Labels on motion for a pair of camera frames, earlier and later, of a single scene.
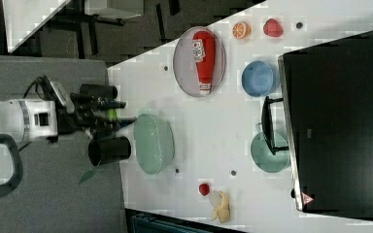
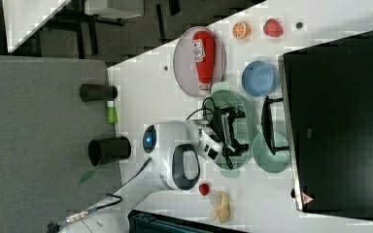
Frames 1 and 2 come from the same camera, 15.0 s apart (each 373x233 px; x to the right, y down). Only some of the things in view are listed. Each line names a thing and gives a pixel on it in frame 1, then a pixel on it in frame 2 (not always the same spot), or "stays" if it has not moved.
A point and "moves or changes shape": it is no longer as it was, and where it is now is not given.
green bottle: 112,114 stays
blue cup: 260,79 stays
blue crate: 145,221 stays
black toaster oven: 335,120 stays
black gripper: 85,113 to 220,125
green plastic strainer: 154,143 moves or changes shape
